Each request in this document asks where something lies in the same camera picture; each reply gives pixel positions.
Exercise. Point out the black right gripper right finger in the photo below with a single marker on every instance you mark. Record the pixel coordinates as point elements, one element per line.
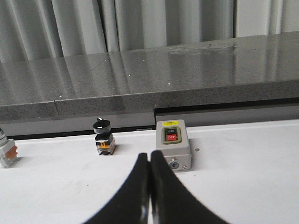
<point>172,203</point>

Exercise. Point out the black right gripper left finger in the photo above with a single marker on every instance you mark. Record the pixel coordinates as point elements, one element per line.
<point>130,204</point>

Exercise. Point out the grey stone counter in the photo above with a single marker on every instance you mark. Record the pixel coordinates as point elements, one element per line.
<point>237,80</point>

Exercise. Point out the grey curtain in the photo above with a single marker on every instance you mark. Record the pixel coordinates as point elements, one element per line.
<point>36,29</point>

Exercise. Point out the grey on-off switch box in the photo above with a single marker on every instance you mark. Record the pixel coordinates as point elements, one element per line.
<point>172,140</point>

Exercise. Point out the black rotary selector switch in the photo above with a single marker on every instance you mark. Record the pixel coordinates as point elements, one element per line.
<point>105,141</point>

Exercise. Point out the green pushbutton switch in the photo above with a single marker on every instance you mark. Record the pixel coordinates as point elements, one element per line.
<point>8,150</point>

